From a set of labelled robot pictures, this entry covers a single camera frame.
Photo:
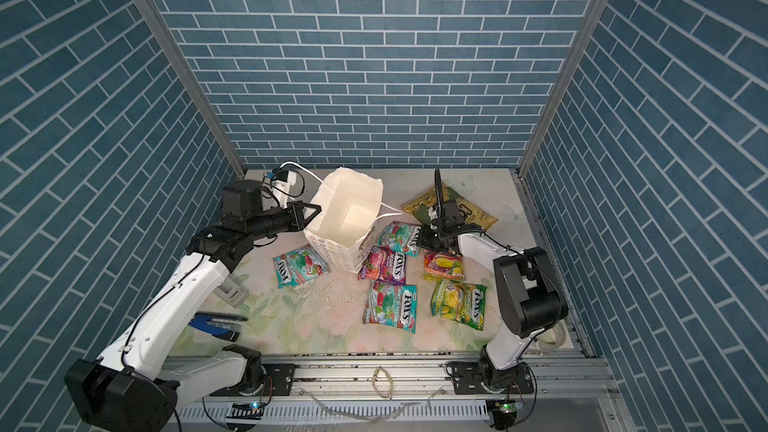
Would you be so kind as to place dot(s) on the white cable duct strip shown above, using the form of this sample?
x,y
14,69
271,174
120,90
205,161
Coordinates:
x,y
337,412

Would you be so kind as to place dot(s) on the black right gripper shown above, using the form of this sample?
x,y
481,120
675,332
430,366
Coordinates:
x,y
426,229

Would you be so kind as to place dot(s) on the yellow chips bag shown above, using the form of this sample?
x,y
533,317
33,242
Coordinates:
x,y
423,206

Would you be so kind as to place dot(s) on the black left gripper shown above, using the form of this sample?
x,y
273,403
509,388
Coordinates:
x,y
296,218

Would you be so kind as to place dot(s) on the purple snack packet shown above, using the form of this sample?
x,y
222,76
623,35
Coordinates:
x,y
384,265

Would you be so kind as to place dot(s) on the rubber band on rail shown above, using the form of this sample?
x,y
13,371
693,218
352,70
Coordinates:
x,y
382,383

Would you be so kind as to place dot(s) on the aluminium right corner post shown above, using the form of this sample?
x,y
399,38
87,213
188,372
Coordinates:
x,y
588,25

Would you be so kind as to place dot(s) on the grey plastic clip left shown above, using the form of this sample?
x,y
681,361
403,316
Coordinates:
x,y
232,292

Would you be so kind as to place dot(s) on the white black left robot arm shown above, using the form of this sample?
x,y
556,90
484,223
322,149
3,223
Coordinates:
x,y
123,389

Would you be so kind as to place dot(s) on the clear tape roll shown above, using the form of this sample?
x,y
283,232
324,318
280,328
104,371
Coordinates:
x,y
553,338

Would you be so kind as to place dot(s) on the white printed paper bag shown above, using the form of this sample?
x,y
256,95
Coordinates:
x,y
351,201

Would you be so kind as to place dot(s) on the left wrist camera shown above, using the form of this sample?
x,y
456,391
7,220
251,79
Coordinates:
x,y
282,180

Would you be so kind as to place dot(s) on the teal snack packet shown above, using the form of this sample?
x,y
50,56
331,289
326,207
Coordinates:
x,y
392,305

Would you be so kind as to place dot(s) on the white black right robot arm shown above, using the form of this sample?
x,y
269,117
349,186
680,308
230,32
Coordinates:
x,y
530,296

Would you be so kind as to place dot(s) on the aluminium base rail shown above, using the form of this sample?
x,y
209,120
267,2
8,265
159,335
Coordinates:
x,y
418,375

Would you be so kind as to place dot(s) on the blue clip left side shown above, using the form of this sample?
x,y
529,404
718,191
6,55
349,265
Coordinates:
x,y
223,326

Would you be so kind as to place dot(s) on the green Fox's mint candy bag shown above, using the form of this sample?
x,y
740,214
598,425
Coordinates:
x,y
299,266

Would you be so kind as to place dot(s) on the orange Fox's fruits candy bag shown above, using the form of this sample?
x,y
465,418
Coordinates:
x,y
439,265

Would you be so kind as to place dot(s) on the aluminium corner post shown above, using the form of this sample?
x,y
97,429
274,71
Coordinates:
x,y
588,25
168,45

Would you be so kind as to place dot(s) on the green Fox's lemon candy bag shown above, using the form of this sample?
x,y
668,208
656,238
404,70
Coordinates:
x,y
460,302

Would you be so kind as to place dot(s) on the aluminium left corner post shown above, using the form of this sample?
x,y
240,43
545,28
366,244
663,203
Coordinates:
x,y
168,45

